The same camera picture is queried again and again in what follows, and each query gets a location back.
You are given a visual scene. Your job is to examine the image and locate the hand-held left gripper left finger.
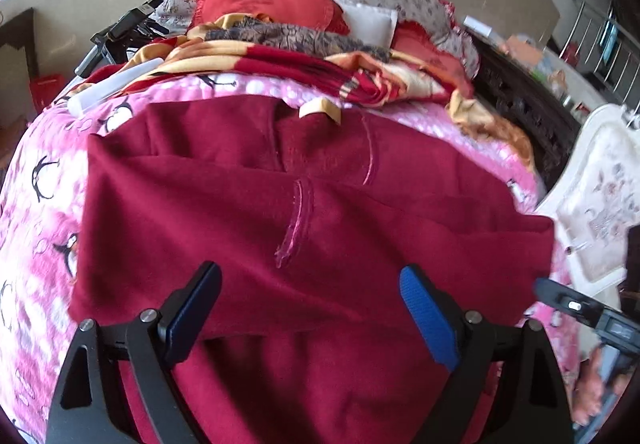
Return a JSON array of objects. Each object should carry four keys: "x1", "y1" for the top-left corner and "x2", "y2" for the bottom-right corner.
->
[{"x1": 45, "y1": 261, "x2": 223, "y2": 444}]

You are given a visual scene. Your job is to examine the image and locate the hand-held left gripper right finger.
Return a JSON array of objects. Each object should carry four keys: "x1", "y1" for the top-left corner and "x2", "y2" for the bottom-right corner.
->
[{"x1": 398, "y1": 265, "x2": 576, "y2": 444}]

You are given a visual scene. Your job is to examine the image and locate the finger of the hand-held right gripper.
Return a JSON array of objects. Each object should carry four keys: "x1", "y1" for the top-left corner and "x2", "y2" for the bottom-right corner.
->
[{"x1": 534, "y1": 276, "x2": 603, "y2": 327}]

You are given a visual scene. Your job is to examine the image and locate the maroon fleece garment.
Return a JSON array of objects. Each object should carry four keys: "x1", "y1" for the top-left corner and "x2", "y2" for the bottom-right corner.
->
[{"x1": 67, "y1": 96, "x2": 558, "y2": 444}]

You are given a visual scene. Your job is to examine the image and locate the white chair with floral cushion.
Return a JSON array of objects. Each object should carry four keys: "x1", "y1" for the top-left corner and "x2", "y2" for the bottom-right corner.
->
[{"x1": 537, "y1": 104, "x2": 640, "y2": 309}]

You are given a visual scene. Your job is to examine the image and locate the dark carved wooden cabinet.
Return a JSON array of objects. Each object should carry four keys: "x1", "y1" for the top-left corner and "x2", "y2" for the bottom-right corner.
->
[{"x1": 470, "y1": 31, "x2": 583, "y2": 189}]

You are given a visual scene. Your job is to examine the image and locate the pink penguin print blanket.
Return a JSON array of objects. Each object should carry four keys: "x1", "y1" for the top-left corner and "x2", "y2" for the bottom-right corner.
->
[{"x1": 0, "y1": 71, "x2": 591, "y2": 444}]

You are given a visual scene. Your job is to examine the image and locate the white plastic tube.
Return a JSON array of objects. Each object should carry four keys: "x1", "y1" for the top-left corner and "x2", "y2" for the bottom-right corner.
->
[{"x1": 67, "y1": 58, "x2": 165, "y2": 117}]

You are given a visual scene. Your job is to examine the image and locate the red and yellow blanket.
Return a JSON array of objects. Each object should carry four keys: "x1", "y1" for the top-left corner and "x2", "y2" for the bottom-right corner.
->
[{"x1": 127, "y1": 14, "x2": 536, "y2": 169}]

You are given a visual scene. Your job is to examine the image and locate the orange cardboard box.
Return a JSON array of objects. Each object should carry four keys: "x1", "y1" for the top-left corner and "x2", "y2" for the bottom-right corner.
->
[{"x1": 505, "y1": 36, "x2": 543, "y2": 67}]

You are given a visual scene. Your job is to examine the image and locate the metal railing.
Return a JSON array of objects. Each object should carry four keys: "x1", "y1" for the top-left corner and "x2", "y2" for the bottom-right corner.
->
[{"x1": 560, "y1": 0, "x2": 640, "y2": 104}]

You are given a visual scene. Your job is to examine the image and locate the red plastic basket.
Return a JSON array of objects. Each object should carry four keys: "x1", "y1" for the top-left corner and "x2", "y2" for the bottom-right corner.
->
[{"x1": 30, "y1": 74, "x2": 63, "y2": 112}]

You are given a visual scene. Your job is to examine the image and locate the small white box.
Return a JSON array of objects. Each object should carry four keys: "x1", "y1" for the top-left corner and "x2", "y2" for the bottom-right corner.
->
[{"x1": 462, "y1": 16, "x2": 493, "y2": 37}]

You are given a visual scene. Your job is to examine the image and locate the grey brown patterned cloth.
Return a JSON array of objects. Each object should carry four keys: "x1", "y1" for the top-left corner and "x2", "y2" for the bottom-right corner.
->
[{"x1": 202, "y1": 18, "x2": 393, "y2": 62}]

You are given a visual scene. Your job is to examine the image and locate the black tripod stand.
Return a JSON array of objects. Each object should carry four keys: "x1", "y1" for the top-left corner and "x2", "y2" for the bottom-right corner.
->
[{"x1": 75, "y1": 0, "x2": 166, "y2": 77}]

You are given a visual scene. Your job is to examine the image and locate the white pillow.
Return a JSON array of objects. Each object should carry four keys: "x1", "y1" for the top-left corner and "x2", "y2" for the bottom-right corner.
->
[{"x1": 330, "y1": 0, "x2": 401, "y2": 47}]

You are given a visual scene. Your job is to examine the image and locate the dark wooden desk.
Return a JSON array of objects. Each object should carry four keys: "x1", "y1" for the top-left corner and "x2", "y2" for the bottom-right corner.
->
[{"x1": 0, "y1": 8, "x2": 41, "y2": 89}]

